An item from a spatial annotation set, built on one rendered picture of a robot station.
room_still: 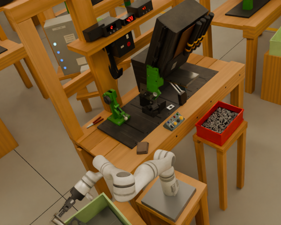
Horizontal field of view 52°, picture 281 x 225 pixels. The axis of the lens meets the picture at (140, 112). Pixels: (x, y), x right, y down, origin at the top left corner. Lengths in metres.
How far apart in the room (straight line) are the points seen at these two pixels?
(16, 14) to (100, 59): 0.68
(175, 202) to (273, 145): 1.72
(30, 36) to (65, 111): 0.59
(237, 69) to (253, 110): 1.05
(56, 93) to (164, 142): 0.83
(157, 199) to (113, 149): 0.55
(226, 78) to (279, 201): 1.15
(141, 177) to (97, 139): 1.00
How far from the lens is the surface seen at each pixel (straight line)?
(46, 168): 3.56
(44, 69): 1.99
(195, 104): 2.32
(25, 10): 1.88
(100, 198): 1.82
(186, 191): 1.79
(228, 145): 2.14
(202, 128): 2.09
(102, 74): 2.27
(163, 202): 1.77
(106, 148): 2.15
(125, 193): 1.20
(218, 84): 2.51
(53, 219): 1.54
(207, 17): 2.04
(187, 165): 3.05
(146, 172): 1.34
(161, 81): 2.20
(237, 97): 2.88
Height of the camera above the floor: 2.36
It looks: 39 degrees down
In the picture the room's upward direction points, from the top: 15 degrees counter-clockwise
